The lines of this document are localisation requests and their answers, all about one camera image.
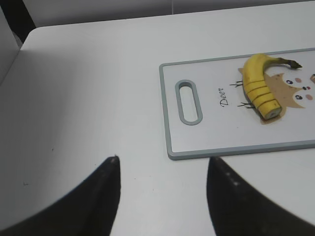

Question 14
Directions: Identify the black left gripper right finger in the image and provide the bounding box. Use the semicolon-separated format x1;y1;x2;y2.
206;157;315;236

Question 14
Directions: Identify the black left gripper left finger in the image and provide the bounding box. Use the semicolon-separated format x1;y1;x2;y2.
0;155;121;236

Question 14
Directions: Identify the yellow partly sliced banana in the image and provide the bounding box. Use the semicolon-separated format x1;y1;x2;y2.
242;54;302;120

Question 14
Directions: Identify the white grey-rimmed cutting board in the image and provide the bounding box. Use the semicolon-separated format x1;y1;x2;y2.
159;48;315;160

